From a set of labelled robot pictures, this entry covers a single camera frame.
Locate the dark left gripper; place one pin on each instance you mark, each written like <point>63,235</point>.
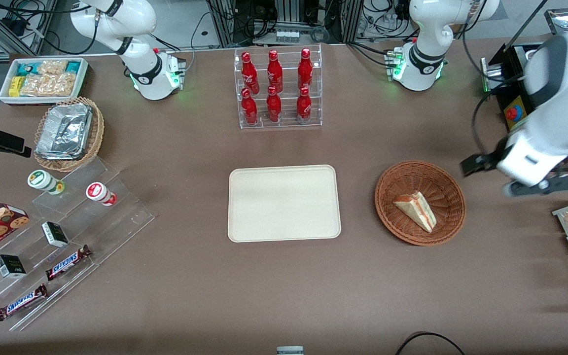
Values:
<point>492,159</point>

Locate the triangular sandwich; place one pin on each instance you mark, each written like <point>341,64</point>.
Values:
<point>418,209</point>

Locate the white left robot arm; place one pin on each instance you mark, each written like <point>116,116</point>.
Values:
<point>427,49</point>

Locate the brown wicker basket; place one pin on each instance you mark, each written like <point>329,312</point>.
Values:
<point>397,187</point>

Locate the cream plastic tray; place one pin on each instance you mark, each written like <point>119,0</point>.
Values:
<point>284,203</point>

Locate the light wicker basket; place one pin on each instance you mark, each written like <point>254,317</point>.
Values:
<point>97,133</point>

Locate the aluminium foil tray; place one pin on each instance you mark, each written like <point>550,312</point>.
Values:
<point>64,130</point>

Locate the red emergency button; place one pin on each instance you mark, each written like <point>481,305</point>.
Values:
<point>512,114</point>

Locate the black food warmer machine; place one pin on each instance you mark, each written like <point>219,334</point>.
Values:
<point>513,64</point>

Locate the red cola bottle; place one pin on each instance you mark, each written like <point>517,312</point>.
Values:
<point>273,106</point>
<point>303,105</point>
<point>274,73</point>
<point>305,70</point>
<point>249,109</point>
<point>249,74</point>

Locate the clear acrylic bottle rack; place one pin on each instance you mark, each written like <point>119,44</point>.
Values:
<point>289,123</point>

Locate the grey box at table edge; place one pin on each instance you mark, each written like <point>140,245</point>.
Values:
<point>290,350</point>

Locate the clear acrylic step shelf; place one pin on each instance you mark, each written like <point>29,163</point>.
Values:
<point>116,217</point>

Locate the red lid drink bottle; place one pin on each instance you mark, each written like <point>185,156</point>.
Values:
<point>99,192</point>

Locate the Snickers chocolate bar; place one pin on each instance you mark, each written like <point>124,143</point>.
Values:
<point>21,302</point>
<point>67,262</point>

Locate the teal snack packet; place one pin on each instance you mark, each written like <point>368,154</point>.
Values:
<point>27,68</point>
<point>73,67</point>

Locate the small black box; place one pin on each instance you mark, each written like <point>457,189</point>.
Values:
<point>55,234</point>
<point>10,266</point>

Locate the green lid drink bottle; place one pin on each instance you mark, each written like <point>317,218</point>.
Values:
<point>42,180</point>

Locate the clear rice cracker bag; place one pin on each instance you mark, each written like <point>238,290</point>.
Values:
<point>52,67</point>
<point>50,85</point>

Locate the yellow snack packet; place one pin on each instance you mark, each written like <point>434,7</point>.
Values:
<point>15,86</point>

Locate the white snack bin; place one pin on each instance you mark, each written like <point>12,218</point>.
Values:
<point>5,98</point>

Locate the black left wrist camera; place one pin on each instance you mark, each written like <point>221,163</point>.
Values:
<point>479,163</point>

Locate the aluminium frame rack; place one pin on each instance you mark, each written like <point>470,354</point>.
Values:
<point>289,19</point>

